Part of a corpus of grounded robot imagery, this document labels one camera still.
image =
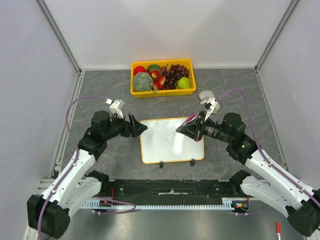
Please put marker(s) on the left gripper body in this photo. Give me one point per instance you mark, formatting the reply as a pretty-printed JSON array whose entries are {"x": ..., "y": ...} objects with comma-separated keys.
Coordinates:
[{"x": 127, "y": 129}]

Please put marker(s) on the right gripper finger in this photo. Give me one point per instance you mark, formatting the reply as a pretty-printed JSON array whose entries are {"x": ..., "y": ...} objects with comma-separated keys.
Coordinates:
[
  {"x": 190, "y": 134},
  {"x": 189, "y": 127}
]

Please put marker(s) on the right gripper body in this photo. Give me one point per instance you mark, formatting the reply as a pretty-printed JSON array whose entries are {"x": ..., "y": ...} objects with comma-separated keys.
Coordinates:
[{"x": 198, "y": 129}]

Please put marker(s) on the white marker with magenta cap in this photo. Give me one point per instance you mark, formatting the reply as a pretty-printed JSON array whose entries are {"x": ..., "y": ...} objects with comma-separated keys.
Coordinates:
[{"x": 190, "y": 118}]

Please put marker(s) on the yellow framed whiteboard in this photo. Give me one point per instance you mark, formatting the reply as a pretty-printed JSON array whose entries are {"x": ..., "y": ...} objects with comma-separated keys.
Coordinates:
[{"x": 158, "y": 147}]

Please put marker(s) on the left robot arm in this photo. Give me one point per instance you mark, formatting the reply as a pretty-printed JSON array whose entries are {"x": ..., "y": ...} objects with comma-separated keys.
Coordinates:
[{"x": 50, "y": 213}]

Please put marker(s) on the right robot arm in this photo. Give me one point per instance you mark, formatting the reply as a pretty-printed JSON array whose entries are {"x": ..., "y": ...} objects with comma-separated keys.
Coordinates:
[{"x": 295, "y": 200}]

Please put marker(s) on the grey round eraser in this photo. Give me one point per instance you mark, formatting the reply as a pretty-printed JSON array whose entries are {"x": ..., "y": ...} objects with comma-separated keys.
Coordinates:
[{"x": 210, "y": 95}]

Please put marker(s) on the green pear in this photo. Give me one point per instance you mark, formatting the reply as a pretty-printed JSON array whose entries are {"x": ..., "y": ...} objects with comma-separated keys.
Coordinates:
[{"x": 183, "y": 83}]

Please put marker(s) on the green netted melon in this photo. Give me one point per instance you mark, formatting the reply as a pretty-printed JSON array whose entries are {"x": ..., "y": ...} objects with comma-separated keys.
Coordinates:
[{"x": 142, "y": 82}]

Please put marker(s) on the dark purple grape bunch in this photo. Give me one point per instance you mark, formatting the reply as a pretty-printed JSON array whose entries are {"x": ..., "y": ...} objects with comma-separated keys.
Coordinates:
[{"x": 173, "y": 75}]

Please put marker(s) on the red yellow cherry bunch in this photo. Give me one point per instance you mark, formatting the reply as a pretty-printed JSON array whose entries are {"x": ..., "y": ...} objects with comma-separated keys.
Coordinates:
[{"x": 159, "y": 78}]

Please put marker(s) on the red apple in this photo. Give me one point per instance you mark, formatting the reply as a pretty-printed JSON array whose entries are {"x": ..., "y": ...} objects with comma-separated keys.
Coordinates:
[{"x": 139, "y": 69}]

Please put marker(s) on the yellow plastic bin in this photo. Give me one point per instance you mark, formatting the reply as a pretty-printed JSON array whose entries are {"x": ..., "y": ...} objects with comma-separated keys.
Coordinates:
[{"x": 163, "y": 93}]

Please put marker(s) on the green orange mango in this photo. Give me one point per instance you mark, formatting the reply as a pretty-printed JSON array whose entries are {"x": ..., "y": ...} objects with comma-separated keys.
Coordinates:
[{"x": 153, "y": 67}]

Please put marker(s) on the red marker pen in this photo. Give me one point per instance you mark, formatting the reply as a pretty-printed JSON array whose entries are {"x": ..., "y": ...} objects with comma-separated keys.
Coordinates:
[{"x": 278, "y": 230}]

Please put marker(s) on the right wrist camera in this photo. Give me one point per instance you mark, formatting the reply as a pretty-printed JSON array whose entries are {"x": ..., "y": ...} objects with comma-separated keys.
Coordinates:
[{"x": 210, "y": 105}]

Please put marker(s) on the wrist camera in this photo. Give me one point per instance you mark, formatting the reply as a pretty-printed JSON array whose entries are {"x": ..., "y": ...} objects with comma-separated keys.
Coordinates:
[
  {"x": 210, "y": 105},
  {"x": 115, "y": 107}
]

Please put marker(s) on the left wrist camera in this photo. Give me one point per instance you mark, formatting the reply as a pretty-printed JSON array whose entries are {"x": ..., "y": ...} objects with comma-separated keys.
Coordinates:
[{"x": 115, "y": 107}]

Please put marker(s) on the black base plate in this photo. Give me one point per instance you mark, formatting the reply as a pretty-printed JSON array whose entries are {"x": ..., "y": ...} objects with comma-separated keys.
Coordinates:
[{"x": 170, "y": 192}]

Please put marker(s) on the slotted cable duct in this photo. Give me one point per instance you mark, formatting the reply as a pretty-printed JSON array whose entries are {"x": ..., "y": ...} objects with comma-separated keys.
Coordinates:
[{"x": 99, "y": 204}]

